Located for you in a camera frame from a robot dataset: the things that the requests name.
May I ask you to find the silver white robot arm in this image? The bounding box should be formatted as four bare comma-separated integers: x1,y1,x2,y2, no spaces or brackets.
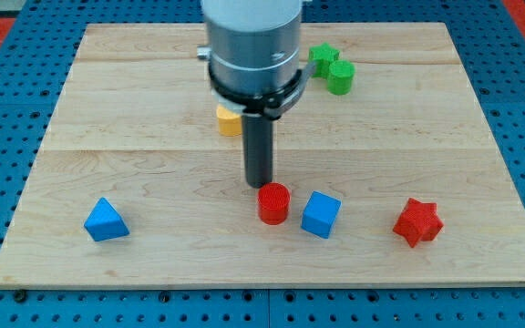
199,0,317,120

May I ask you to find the blue triangle block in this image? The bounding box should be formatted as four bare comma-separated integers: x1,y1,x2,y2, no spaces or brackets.
84,198,129,241

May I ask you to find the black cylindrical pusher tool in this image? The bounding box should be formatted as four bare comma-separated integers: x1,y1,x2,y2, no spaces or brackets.
242,116,273,189

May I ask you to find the red cylinder block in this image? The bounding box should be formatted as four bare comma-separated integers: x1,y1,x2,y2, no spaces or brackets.
257,182,291,225

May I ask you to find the yellow block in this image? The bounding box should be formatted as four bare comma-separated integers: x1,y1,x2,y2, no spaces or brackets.
216,104,242,137

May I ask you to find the blue cube block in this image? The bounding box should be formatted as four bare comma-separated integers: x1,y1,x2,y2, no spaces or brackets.
301,190,341,239

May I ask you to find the green cylinder block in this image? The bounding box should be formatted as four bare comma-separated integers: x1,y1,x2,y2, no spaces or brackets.
327,60,355,96

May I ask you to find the wooden board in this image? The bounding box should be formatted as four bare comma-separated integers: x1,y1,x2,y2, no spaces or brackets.
0,23,525,290

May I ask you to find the green star block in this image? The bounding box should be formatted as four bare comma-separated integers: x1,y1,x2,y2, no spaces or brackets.
308,43,340,78

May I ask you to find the red star block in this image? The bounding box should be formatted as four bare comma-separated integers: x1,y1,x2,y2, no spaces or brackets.
393,198,444,248

